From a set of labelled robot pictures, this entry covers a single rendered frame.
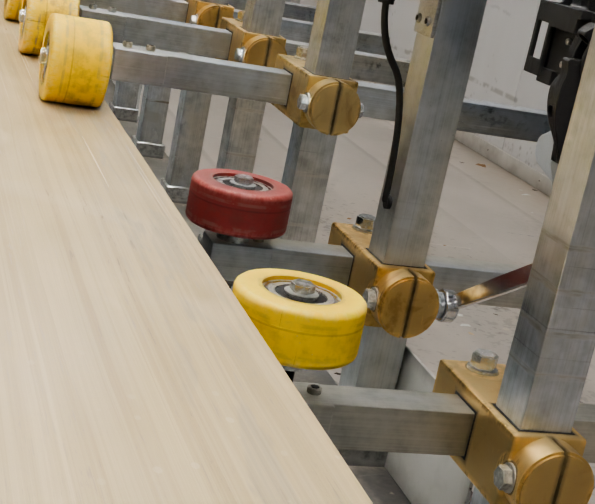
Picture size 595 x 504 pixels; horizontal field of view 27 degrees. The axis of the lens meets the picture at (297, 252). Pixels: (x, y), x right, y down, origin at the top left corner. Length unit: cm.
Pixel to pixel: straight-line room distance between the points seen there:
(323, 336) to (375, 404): 8
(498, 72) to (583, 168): 601
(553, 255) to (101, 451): 33
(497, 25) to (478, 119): 555
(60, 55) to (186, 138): 56
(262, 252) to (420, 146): 15
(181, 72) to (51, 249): 47
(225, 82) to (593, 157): 55
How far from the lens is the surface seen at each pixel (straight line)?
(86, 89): 116
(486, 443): 78
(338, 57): 118
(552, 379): 76
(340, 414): 76
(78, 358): 60
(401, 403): 78
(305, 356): 71
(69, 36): 115
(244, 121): 143
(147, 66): 118
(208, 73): 119
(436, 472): 95
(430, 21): 94
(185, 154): 169
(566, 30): 89
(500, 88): 668
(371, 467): 103
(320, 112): 115
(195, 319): 67
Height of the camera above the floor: 113
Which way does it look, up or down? 16 degrees down
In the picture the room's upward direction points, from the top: 12 degrees clockwise
